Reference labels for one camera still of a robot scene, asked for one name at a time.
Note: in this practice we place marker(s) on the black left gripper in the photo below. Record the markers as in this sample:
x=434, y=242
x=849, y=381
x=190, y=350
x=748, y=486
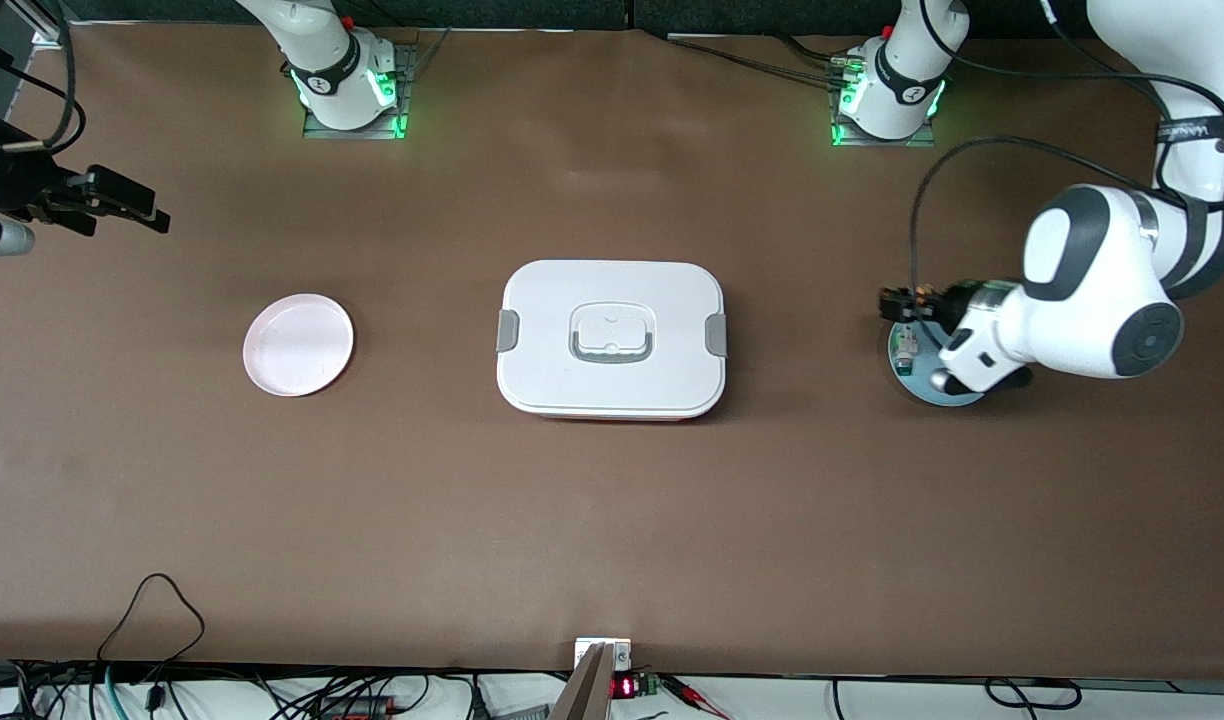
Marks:
x=944, y=304

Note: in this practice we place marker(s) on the small white box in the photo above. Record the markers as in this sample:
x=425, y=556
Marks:
x=622, y=655

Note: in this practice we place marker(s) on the red and black clip leads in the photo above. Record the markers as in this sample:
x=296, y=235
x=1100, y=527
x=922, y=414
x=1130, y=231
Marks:
x=692, y=690

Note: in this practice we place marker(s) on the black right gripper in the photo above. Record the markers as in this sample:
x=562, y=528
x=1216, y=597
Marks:
x=14, y=183

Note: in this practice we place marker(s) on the red LED display module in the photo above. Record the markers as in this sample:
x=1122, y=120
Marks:
x=624, y=687

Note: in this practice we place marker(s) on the light blue round plate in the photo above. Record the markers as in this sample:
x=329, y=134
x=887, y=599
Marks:
x=917, y=390

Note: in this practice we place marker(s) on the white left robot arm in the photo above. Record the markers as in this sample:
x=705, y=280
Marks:
x=1092, y=300

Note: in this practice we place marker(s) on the orange and black device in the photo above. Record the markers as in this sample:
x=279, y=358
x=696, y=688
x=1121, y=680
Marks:
x=357, y=712

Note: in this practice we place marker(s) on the pink round plate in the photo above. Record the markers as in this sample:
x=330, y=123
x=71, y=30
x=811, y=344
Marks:
x=297, y=345

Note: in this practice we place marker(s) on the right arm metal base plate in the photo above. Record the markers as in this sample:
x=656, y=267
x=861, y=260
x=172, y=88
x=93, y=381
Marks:
x=357, y=134

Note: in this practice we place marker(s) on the aluminium camera mount bar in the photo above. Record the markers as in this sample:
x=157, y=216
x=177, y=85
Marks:
x=587, y=690

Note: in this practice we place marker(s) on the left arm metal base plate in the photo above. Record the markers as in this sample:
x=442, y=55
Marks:
x=887, y=143

